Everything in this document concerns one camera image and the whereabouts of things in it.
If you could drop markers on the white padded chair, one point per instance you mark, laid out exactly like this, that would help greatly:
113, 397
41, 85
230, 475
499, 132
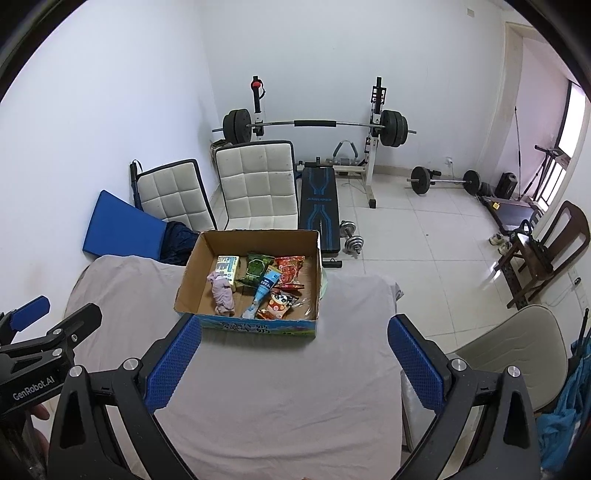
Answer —
256, 184
173, 194

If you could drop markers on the brown wooden chair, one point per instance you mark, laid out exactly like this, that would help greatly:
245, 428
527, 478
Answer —
570, 235

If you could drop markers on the black treadmill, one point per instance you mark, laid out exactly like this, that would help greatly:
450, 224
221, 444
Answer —
512, 213

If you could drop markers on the small brown carton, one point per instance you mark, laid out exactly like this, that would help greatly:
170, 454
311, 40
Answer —
219, 148

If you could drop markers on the short barbell with black plates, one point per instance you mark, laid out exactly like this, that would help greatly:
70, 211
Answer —
421, 180

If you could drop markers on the black sticks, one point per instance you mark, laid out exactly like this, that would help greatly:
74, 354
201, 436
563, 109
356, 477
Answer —
582, 327

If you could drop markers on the long barbell with black plates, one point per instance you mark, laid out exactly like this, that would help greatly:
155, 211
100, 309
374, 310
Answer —
314, 123

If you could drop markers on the black blue weight bench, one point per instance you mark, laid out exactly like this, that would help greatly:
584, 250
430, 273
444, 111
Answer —
318, 198

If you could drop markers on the dark blue cloth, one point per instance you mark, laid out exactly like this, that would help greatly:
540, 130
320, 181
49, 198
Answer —
180, 242

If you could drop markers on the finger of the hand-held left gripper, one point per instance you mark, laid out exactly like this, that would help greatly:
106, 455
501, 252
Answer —
78, 325
27, 311

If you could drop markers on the thin black pole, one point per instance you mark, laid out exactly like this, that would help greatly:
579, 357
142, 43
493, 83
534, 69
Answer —
517, 147

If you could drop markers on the clear plastic wrap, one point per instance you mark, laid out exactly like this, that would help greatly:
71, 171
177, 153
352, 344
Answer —
304, 308

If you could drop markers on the red snack packet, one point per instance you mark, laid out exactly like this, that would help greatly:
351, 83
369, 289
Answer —
290, 270

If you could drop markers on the blue jacket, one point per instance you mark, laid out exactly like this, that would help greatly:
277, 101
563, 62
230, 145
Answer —
563, 420

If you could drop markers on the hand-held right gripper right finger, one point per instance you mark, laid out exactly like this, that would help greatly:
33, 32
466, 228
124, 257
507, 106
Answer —
418, 364

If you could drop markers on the green snack packet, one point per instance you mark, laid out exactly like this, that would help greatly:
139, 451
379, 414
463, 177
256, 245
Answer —
254, 270

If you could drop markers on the blue foam mat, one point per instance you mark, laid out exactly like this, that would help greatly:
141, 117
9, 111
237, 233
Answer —
122, 226

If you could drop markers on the black speaker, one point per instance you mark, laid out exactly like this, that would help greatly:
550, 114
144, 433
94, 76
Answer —
507, 185

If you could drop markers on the printed cardboard box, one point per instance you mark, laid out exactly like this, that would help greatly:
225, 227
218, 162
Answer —
258, 328

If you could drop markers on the white barbell rack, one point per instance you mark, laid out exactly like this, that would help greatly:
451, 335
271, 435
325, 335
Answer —
371, 170

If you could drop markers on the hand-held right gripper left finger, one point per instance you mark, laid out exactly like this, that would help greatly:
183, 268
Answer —
173, 364

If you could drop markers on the small white green box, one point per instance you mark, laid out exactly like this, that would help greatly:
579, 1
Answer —
227, 266

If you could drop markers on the window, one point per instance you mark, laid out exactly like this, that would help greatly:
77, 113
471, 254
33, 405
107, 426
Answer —
570, 138

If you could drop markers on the purple sock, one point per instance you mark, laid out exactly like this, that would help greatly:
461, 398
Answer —
221, 293

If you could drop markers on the grey plastic chair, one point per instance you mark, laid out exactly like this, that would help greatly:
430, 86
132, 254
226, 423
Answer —
521, 350

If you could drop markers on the pair of white shoes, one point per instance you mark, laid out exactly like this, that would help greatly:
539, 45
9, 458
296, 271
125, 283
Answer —
501, 242

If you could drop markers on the panda print snack packet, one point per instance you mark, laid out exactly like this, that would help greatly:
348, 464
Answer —
279, 304

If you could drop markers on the person's left hand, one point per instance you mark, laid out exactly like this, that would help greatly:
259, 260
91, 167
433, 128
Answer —
39, 411

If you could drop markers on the long blue packet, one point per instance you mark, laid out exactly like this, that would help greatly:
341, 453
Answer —
263, 288

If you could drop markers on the black tripod stand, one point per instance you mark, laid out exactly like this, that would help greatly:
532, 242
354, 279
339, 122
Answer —
547, 154

